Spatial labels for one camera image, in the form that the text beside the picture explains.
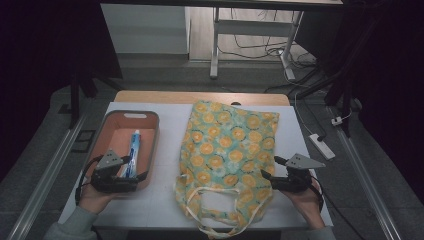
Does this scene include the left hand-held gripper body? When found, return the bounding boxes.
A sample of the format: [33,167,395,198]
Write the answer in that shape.
[90,149,140,194]

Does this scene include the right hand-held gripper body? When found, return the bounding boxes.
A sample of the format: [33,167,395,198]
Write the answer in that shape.
[271,152,327,194]

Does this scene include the blue white toothpaste tube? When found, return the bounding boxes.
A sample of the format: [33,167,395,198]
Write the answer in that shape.
[120,129,142,179]

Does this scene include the pink plastic basket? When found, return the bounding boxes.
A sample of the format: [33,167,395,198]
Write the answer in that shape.
[83,109,161,193]

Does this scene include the lemon print cloth bag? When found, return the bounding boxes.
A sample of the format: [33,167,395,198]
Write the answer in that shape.
[174,99,281,240]

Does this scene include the person's left hand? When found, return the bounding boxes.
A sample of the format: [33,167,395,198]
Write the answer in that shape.
[78,181,118,215]

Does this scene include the person's right hand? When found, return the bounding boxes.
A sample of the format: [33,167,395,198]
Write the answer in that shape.
[280,173,326,231]

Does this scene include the white table mat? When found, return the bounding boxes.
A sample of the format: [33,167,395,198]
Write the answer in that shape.
[58,101,334,232]

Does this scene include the white power strip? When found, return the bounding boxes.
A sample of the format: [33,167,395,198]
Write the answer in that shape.
[308,133,337,161]

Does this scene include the black floor socket box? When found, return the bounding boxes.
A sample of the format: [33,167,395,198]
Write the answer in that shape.
[71,129,97,154]

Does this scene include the wooden table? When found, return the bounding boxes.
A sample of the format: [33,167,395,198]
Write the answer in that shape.
[113,89,291,107]

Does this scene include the dark metal stand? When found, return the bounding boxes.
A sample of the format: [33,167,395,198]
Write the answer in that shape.
[294,63,356,138]
[68,74,116,130]

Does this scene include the dark curtain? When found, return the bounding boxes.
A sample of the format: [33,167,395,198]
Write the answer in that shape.
[0,0,124,183]
[296,0,424,203]

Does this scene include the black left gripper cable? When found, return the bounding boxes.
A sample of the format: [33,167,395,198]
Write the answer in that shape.
[74,155,102,206]

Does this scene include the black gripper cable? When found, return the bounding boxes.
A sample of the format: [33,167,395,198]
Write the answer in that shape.
[309,174,368,240]
[74,155,102,206]

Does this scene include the white cable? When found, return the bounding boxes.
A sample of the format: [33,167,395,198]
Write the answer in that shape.
[293,89,316,137]

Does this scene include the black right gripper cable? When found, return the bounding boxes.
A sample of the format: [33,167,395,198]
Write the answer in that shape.
[309,174,368,240]

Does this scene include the black power cable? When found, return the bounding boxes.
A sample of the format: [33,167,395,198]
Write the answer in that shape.
[299,98,328,142]

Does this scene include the metal floor rail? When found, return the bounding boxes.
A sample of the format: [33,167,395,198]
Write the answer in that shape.
[335,128,405,240]
[5,113,88,240]

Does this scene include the tangle of floor cables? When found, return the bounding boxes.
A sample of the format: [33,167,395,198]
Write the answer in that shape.
[218,8,318,69]

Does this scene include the white desk frame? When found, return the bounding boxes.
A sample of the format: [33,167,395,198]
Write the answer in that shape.
[209,6,305,82]

